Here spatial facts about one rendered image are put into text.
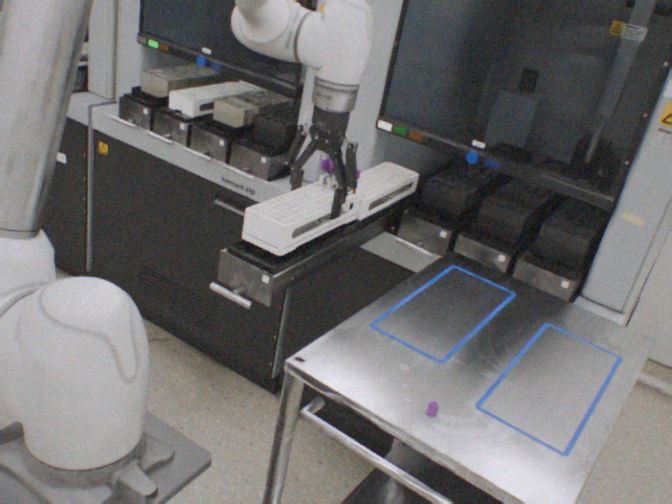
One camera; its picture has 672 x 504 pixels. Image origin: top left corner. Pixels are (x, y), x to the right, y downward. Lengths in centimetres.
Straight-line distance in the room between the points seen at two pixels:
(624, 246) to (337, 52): 78
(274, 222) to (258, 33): 36
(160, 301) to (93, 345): 153
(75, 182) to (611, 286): 176
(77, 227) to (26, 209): 161
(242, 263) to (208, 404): 95
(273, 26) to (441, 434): 79
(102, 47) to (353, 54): 126
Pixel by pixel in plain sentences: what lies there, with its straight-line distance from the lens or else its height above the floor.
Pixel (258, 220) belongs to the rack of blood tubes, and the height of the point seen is 88.
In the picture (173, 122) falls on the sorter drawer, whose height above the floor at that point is 79.
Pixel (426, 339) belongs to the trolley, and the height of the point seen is 82.
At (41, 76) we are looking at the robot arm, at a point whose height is 119.
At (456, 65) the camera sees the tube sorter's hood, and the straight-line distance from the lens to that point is 166.
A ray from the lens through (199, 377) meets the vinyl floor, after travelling 231.
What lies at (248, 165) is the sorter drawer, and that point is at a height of 76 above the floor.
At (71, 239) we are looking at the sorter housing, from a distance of 264.
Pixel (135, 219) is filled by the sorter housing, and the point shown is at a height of 42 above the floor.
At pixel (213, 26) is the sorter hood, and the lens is 205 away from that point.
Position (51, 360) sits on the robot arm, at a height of 92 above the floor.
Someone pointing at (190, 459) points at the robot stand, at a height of 70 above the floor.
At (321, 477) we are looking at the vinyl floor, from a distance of 204.
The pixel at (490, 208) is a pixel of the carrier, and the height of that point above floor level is 87.
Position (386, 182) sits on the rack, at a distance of 169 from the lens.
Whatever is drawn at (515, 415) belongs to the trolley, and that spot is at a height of 82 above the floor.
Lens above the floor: 145
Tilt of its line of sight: 27 degrees down
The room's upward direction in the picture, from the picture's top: 11 degrees clockwise
